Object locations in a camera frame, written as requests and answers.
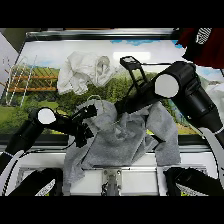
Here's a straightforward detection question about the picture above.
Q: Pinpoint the silver frame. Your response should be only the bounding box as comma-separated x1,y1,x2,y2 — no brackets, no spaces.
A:
0,143,224,197

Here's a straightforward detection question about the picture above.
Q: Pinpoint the red and black garment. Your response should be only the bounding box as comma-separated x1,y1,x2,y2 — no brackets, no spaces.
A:
175,27,224,70

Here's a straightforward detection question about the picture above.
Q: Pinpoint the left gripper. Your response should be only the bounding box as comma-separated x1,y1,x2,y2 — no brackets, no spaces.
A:
73,117,96,149

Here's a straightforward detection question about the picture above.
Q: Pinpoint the grey garment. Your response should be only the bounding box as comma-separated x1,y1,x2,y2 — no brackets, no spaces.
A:
62,99,182,195

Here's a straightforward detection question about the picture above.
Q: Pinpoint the white garment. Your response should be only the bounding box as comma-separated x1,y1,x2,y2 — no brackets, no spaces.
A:
201,82,224,113
56,50,122,96

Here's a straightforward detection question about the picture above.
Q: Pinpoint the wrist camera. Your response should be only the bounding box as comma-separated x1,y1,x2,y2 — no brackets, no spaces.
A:
77,104,99,120
119,56,148,92

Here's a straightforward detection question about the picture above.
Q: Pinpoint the black cable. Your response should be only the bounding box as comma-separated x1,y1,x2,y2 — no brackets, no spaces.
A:
142,61,178,66

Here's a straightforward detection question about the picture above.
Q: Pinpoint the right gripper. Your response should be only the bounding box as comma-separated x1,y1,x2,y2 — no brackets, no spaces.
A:
114,94,141,116

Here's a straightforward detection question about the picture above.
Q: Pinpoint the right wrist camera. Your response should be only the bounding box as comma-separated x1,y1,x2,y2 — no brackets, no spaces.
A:
119,56,148,92

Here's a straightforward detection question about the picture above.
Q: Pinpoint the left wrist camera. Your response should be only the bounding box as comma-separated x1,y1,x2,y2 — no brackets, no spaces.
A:
77,104,99,120

